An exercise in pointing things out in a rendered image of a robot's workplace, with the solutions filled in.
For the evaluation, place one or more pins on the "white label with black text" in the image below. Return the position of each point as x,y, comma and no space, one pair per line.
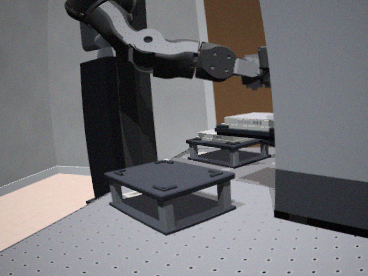
132,194

